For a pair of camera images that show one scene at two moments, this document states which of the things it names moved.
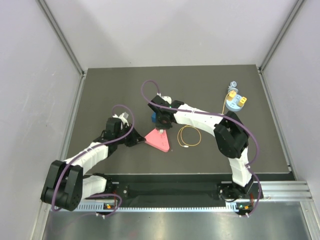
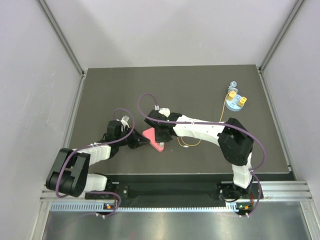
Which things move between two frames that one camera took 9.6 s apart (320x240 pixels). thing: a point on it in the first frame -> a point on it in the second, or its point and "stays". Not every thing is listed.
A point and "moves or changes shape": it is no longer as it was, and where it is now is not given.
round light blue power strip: (233, 105) stays
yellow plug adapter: (242, 101) stays
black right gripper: (158, 125) -> (159, 139)
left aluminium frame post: (61, 38) stays
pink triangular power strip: (158, 140) moves or changes shape
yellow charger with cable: (231, 94) stays
